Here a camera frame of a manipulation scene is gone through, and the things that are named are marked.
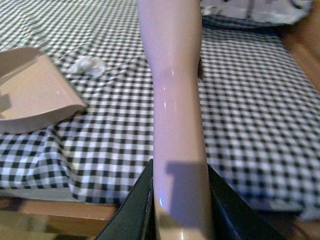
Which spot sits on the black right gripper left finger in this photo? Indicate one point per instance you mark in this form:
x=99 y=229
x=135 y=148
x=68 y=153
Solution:
x=135 y=218

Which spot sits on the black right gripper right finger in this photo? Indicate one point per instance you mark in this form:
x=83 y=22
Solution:
x=233 y=218

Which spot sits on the beige plastic dustpan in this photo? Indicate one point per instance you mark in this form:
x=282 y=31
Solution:
x=33 y=92

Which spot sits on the beige hand brush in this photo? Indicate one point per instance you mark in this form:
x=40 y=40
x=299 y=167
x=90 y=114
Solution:
x=171 y=32

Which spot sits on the black white checkered bedsheet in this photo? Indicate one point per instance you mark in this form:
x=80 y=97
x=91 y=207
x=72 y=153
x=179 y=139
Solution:
x=260 y=112

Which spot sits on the crumpled white tissue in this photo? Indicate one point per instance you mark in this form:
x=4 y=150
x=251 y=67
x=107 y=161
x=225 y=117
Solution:
x=90 y=65

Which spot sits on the white patterned pillow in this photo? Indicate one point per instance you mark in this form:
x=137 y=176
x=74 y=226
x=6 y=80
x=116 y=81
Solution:
x=273 y=12

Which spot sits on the wooden bed frame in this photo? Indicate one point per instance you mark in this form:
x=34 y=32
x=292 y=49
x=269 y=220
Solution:
x=56 y=217

